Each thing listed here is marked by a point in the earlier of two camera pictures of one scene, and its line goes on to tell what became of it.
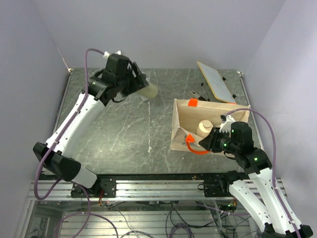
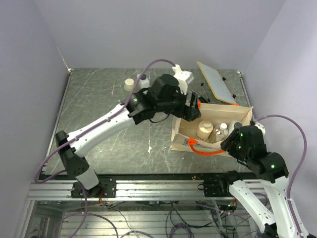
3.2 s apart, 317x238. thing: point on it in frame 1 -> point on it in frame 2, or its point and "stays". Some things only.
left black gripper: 138,82 -> 192,112
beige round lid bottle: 204,128 stays
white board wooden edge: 216,84 stays
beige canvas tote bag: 187,113 stays
